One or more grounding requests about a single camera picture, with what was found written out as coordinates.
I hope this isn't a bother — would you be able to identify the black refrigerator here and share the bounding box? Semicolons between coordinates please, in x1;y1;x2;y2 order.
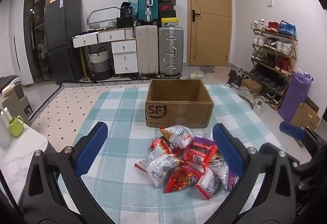
44;0;83;84

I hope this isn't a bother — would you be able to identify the white drawer desk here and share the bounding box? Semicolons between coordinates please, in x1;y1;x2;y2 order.
72;27;138;79

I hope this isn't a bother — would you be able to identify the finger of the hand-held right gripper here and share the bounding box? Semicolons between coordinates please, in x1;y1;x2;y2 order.
279;121;318;148
288;156;322;191

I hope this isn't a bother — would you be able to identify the oval mirror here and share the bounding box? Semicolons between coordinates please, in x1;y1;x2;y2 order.
87;6;120;29

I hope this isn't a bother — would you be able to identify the oval floor mat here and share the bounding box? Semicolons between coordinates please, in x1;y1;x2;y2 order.
199;66;230;84

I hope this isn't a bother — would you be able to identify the beige suitcase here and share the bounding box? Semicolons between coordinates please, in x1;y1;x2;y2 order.
135;25;158;76

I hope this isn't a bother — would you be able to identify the shoe rack with shoes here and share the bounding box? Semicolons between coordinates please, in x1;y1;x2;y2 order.
250;18;298;109

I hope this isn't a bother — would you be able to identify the dark glass display cabinet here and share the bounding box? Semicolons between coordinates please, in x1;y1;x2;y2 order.
23;0;64;84

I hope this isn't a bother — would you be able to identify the grey sofa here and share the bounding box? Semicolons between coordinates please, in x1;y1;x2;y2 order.
0;74;32;126

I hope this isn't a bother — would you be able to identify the white wardrobe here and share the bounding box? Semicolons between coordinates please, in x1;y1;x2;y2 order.
8;0;28;85

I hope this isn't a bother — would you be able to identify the pile of shoes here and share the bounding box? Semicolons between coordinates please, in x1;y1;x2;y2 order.
226;69;266;112

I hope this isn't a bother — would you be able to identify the teal suitcase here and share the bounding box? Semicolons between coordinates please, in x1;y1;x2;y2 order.
137;0;159;22

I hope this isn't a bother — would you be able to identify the small brown cardboard box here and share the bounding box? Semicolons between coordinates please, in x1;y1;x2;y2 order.
241;79;262;95

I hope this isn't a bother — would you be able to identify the cream dotted rug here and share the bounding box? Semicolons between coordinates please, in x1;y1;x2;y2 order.
29;80;256;143

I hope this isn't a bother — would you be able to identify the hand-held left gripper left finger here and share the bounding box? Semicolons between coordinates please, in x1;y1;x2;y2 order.
19;122;115;224

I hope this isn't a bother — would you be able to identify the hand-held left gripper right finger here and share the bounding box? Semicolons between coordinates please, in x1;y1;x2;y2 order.
212;123;299;224

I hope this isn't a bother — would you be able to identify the woven laundry basket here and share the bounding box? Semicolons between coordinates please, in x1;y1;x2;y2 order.
88;47;113;81

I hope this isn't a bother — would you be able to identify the wooden door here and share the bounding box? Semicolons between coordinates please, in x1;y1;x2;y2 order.
185;0;233;66

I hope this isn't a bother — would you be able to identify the green mug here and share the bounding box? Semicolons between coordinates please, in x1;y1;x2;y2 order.
8;115;25;138

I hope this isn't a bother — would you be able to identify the silver suitcase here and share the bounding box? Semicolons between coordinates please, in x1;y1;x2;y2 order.
158;26;184;78

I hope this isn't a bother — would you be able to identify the pile of snack packets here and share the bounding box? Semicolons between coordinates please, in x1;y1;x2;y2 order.
134;125;240;200

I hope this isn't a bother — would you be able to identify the purple rolled mat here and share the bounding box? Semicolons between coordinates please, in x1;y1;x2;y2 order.
278;69;313;123

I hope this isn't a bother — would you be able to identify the marble side table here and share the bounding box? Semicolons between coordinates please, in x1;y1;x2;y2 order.
0;122;49;199

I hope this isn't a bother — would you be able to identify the black bag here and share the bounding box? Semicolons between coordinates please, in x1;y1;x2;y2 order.
117;17;138;28

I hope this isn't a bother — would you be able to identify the wooden shoe rack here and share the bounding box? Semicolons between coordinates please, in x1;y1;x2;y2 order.
250;27;298;111

